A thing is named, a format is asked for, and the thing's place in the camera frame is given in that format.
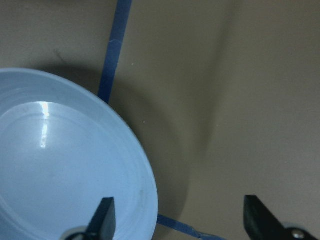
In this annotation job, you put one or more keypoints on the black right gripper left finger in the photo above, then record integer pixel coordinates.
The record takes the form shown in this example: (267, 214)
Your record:
(103, 223)

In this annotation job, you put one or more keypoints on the blue plate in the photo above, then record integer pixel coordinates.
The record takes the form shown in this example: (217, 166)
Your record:
(62, 150)

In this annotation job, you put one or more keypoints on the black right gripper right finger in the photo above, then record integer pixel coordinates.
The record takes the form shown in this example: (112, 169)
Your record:
(260, 224)

